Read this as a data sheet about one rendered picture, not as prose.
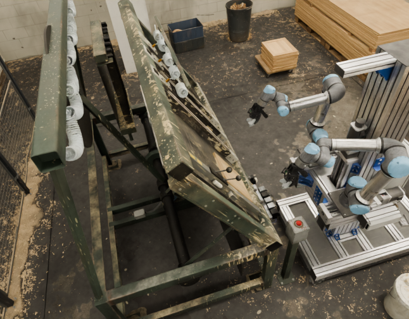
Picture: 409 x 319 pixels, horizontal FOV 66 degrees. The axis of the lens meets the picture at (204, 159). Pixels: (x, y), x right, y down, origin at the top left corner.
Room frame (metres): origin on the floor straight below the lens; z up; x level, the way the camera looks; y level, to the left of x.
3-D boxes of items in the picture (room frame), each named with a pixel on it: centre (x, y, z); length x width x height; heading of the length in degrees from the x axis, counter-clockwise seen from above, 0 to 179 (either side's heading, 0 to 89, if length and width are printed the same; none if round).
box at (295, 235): (1.19, -0.63, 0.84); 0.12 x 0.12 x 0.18; 12
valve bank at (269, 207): (1.61, -0.48, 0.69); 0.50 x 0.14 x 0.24; 12
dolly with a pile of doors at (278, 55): (4.80, -1.37, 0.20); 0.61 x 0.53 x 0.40; 11
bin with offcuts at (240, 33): (6.03, -0.95, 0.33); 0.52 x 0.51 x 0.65; 11
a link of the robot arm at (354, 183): (1.27, -1.01, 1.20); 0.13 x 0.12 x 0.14; 165
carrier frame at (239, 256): (2.03, 0.41, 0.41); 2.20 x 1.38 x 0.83; 12
